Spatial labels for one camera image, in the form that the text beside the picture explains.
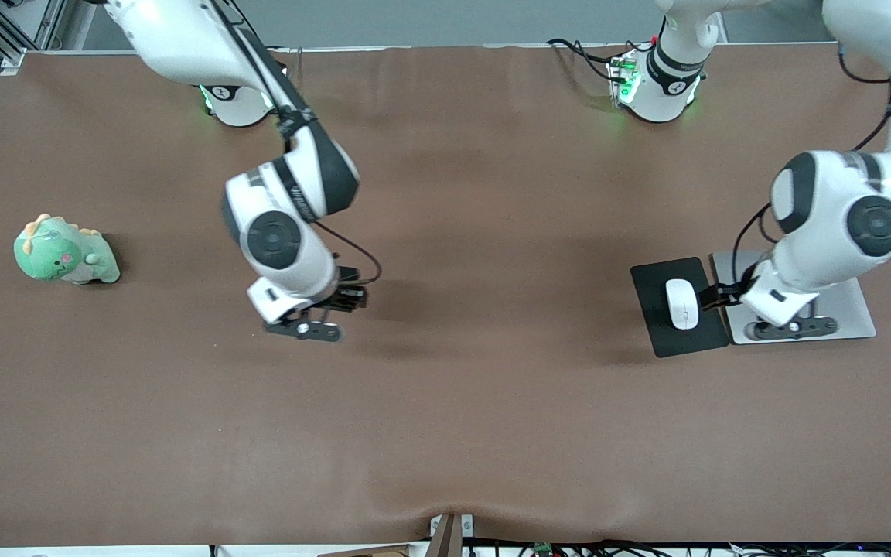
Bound white computer mouse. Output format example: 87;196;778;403
664;278;700;331

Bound brown table cover mat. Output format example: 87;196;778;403
0;43;891;546

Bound silver laptop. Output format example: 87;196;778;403
712;249;877;346

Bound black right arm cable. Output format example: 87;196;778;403
210;0;383;289

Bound black mouse pad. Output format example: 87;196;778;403
630;257;731;359

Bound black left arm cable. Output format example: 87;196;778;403
732;43;891;289

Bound grey metal bracket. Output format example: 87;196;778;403
430;513;474;542

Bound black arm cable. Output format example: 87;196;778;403
732;43;891;289
210;0;383;289

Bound green dinosaur plush toy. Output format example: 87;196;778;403
14;214;121;285

